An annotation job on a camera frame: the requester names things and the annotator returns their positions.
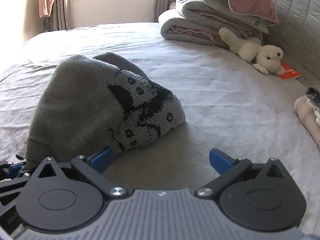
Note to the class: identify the grey quilted headboard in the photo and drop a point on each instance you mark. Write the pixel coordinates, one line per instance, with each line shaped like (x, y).
(297, 34)

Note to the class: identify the white plush dog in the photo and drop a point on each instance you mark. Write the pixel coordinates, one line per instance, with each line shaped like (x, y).
(265, 59)

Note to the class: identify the dark grey folded garment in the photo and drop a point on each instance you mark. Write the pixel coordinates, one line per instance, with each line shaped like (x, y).
(313, 93)

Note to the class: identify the folded grey quilt stack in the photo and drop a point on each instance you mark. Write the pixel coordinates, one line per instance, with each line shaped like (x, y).
(199, 21)

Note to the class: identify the beige folded clothes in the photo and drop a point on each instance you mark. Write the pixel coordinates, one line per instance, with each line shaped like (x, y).
(307, 118)

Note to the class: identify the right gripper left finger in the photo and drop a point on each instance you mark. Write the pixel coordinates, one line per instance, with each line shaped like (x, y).
(90, 170)

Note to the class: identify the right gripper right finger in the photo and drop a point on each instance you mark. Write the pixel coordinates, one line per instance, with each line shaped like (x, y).
(229, 169)

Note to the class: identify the grey bed sheet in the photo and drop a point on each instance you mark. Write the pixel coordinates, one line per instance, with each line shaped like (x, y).
(228, 105)

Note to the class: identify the orange book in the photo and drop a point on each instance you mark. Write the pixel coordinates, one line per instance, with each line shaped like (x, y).
(290, 73)

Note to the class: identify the grey patterned knit sweater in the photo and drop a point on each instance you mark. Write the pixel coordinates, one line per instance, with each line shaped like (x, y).
(92, 103)

